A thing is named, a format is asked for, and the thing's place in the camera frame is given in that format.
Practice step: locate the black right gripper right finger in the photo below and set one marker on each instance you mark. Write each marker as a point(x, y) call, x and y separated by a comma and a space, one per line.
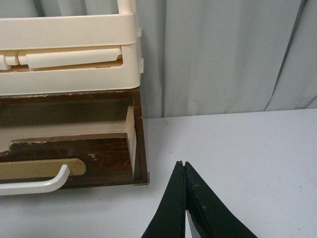
point(211, 218)

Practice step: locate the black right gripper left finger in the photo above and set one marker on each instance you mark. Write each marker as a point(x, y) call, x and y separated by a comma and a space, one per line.
point(169, 219)

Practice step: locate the brown wooden drawer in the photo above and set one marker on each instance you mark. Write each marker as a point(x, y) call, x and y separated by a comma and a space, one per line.
point(106, 158)

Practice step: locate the white drawer handle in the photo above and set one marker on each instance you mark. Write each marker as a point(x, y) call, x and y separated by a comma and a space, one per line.
point(37, 186)

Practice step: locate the brown wooden drawer cabinet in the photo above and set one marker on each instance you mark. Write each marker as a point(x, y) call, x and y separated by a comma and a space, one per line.
point(141, 138)

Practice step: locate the grey curtain backdrop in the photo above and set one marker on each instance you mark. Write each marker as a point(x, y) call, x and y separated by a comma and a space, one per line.
point(204, 57)

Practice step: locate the cream plastic basket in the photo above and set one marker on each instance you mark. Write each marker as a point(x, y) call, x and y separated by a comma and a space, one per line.
point(65, 54)

